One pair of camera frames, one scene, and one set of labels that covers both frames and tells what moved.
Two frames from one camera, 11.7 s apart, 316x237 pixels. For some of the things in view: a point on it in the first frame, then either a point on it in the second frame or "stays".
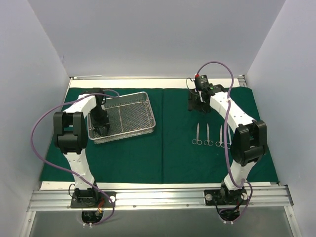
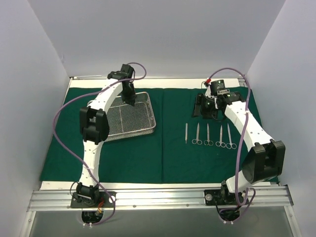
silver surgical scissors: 229,138 stays
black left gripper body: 101,124 -> 129,98
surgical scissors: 208,142 stays
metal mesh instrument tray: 129,115 stays
